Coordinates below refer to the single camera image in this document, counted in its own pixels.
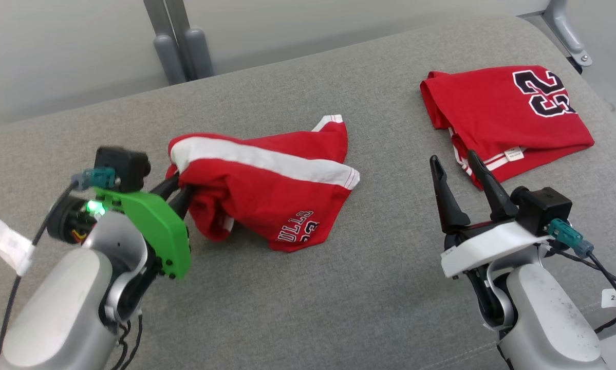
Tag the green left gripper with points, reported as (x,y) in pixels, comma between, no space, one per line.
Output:
(159,226)

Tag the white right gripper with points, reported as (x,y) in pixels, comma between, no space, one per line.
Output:
(487,246)

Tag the red white-sleeved t-shirt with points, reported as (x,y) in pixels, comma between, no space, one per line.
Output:
(492,113)

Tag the red Bulls shorts white stripe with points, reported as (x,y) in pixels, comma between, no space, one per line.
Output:
(266,190)

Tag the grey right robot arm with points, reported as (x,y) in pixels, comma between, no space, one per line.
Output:
(544,318)

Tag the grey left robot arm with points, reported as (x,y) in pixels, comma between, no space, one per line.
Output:
(61,308)

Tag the white tape tag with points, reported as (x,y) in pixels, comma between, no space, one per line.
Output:
(4,239)

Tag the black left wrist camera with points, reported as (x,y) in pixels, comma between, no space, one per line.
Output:
(125,167)

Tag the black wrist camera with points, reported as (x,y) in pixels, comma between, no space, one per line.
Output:
(544,208)
(125,167)

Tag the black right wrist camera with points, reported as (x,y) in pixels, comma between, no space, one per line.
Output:
(544,208)

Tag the grey metal bracket leg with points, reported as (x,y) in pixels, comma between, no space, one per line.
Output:
(564,28)

